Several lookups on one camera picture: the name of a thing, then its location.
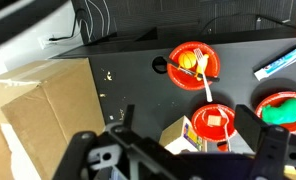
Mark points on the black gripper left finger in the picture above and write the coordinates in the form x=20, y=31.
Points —
x=88, y=150

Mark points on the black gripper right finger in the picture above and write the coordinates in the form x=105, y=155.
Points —
x=251, y=126

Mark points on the white spoon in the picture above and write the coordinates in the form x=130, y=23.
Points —
x=206, y=83

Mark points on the red plastic bowl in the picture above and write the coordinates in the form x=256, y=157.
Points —
x=174, y=78
x=201, y=133
x=264, y=103

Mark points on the white plastic fork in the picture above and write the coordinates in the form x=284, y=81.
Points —
x=225, y=128

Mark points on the small red cube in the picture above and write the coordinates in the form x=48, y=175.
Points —
x=222, y=146

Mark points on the green plush toy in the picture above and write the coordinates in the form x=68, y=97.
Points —
x=283, y=111

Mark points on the orange square block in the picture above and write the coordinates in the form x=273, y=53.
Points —
x=214, y=121

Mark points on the large cardboard box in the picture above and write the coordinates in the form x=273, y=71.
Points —
x=48, y=110

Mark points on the white blue toothpaste tube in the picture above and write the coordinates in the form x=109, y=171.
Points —
x=281, y=61

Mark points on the orange toy fruit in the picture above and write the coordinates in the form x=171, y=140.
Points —
x=187, y=60

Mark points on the thin black stick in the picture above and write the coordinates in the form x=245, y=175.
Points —
x=173, y=63

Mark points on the white wall outlet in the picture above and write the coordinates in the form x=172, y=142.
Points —
x=44, y=42

